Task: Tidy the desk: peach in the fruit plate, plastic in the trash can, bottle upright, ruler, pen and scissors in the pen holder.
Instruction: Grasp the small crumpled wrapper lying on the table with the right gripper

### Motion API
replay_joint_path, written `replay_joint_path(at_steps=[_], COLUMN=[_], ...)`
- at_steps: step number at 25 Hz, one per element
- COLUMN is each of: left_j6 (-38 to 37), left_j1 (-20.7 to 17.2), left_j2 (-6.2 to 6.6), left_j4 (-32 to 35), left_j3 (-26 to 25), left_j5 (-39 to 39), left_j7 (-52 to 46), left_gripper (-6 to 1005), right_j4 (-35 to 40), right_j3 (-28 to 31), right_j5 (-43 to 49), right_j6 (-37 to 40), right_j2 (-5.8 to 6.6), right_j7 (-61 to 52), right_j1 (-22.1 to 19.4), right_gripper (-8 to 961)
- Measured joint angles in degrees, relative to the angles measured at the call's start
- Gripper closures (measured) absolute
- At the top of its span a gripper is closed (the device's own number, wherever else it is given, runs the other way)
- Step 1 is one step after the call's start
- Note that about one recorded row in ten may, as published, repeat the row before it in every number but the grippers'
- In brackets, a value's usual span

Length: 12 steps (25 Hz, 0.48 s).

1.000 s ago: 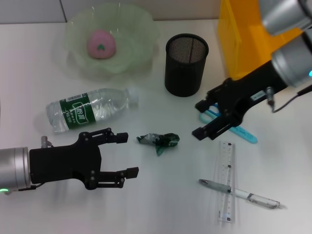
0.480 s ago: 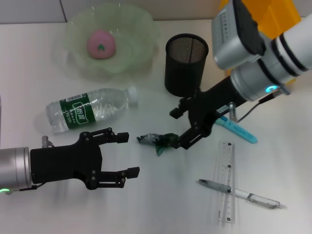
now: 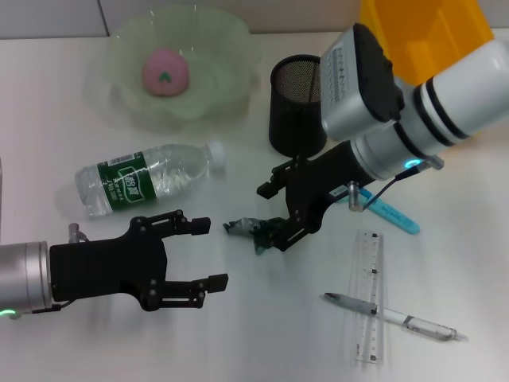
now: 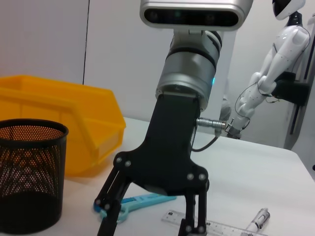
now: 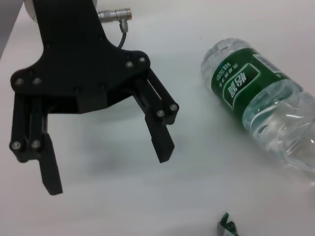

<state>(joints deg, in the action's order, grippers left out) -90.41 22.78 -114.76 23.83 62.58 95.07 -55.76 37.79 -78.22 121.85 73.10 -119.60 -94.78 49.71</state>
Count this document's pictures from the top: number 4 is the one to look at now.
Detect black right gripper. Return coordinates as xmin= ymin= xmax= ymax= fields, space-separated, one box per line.
xmin=94 ymin=94 xmax=210 ymax=236

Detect blue scissors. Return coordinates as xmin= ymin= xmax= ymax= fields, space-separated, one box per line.
xmin=93 ymin=193 xmax=178 ymax=225

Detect clear plastic ruler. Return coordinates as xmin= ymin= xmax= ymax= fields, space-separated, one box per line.
xmin=160 ymin=209 xmax=268 ymax=236

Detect clear pen silver grip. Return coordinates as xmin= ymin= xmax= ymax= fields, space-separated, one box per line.
xmin=245 ymin=207 xmax=272 ymax=232

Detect black mesh pen holder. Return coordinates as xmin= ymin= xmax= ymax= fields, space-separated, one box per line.
xmin=0 ymin=118 xmax=69 ymax=234

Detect yellow plastic storage bin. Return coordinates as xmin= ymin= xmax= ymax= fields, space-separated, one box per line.
xmin=0 ymin=74 xmax=127 ymax=177

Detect white humanoid robot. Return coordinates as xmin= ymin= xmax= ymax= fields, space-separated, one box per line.
xmin=222 ymin=0 xmax=311 ymax=139

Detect right gripper connector cable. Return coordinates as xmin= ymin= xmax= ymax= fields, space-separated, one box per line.
xmin=191 ymin=117 xmax=229 ymax=152

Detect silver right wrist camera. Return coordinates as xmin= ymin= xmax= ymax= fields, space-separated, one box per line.
xmin=139 ymin=0 xmax=254 ymax=32

